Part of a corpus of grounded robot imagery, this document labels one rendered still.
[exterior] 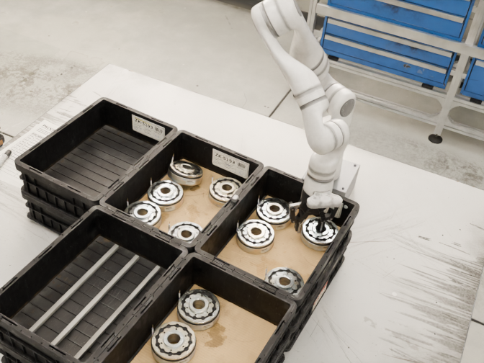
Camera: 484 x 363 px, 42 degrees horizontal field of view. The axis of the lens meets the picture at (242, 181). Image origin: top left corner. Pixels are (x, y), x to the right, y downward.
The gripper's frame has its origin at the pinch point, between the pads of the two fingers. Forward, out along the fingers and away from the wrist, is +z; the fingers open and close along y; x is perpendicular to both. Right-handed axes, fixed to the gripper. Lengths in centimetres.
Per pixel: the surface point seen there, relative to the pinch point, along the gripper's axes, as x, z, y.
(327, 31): -184, 41, -66
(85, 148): -46, 5, 60
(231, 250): 1.8, 5.1, 21.6
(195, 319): 24.9, 2.5, 34.4
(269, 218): -6.2, 2.1, 9.6
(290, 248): 3.1, 5.0, 5.4
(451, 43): -142, 26, -116
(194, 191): -22.2, 5.0, 28.9
